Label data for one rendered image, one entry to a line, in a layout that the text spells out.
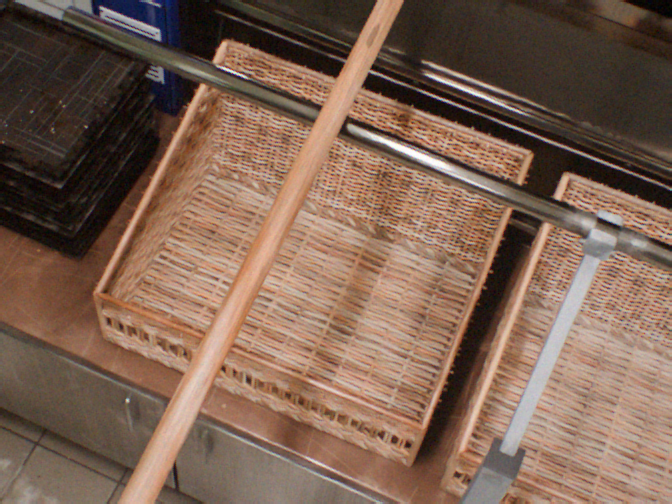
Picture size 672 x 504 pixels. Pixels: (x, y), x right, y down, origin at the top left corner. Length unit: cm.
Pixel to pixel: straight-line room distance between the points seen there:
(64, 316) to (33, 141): 31
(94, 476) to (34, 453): 14
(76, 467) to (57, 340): 58
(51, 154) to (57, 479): 86
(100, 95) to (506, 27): 66
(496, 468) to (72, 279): 85
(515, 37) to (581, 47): 10
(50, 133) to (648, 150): 92
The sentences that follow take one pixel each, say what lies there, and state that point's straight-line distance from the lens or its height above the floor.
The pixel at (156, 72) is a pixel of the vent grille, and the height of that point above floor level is 69.
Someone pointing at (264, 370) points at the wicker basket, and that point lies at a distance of 160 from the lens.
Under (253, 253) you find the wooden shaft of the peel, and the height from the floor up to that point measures 120.
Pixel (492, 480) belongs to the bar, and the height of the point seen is 92.
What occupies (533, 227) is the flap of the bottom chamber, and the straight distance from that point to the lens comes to 182.
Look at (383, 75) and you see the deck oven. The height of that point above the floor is 86.
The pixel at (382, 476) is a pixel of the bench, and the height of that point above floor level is 58.
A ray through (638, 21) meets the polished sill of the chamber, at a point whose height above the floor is 116.
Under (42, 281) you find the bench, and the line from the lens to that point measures 185.
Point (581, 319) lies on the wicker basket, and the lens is 187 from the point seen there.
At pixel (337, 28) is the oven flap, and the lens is 168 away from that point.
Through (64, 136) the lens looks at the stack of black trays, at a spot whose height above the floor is 83.
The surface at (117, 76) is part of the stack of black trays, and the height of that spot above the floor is 83.
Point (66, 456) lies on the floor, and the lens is 233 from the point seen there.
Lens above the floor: 215
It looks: 58 degrees down
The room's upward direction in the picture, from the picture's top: 9 degrees clockwise
